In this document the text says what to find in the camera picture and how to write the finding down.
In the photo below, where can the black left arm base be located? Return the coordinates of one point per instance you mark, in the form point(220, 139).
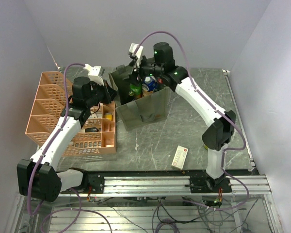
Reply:
point(92, 184)

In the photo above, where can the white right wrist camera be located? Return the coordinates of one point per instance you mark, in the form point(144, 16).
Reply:
point(136, 53)

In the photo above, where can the yellow grey small object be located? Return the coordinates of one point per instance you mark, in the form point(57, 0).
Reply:
point(108, 116)

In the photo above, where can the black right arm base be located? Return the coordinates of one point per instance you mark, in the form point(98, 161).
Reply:
point(209, 185)

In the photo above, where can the black device in basket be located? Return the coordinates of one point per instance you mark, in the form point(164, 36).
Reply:
point(92, 130)

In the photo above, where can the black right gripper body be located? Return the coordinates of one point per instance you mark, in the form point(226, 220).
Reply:
point(144, 69)

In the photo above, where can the blue pineapple juice carton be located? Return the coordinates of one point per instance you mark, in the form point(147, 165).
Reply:
point(149, 85)

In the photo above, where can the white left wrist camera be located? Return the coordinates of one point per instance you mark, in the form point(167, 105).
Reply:
point(95, 74)

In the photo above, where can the green tea plastic bottle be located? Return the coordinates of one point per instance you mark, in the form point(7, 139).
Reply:
point(137, 90)

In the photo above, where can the aluminium rail frame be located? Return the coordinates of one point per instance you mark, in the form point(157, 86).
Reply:
point(147, 202)

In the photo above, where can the white medicine box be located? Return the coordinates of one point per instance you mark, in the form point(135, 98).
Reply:
point(179, 157)

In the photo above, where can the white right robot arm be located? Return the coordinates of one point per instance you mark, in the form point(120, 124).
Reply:
point(219, 122)

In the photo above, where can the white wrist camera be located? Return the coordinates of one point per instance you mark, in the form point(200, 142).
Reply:
point(136, 53)
point(95, 74)

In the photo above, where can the green canvas tote bag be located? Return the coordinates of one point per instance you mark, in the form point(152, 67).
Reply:
point(140, 112)

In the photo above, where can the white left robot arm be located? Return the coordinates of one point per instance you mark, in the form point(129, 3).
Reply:
point(37, 176)

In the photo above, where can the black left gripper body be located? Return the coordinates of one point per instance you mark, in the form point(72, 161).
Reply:
point(103, 93)

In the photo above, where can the orange plastic organizer basket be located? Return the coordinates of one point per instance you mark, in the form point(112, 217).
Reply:
point(46, 110)

